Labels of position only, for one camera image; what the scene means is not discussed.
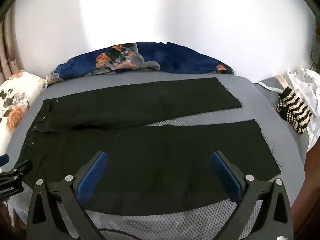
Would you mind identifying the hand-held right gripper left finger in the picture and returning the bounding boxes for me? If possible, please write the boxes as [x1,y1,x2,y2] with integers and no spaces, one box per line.
[26,151,108,240]

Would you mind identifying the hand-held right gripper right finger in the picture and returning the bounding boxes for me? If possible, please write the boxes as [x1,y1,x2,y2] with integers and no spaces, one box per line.
[211,151,294,240]

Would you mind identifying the black pants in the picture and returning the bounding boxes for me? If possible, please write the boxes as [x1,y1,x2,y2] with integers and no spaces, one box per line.
[14,77,282,217]

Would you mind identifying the white floral pillow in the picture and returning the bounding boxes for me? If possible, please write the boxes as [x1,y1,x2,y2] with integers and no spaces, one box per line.
[0,70,48,155]

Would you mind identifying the dark wooden furniture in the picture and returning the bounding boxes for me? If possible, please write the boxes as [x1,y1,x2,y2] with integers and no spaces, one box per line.
[291,145,320,240]

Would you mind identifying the grey mesh mattress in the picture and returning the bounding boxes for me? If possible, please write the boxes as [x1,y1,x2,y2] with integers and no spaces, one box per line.
[10,69,307,240]

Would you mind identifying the black and cream striped knit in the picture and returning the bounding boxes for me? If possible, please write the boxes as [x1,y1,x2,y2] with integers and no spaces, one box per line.
[276,87,313,134]

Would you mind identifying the grey cushion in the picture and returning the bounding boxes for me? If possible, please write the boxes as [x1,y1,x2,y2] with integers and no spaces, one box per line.
[254,76,310,142]

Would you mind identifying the pink curtain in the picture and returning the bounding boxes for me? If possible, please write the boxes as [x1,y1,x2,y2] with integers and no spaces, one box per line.
[0,12,25,80]

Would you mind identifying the blue floral blanket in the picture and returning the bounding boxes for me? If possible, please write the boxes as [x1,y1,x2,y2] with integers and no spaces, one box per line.
[47,41,235,84]

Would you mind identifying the black cable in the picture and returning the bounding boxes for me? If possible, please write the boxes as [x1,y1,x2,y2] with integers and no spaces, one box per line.
[94,228,142,240]

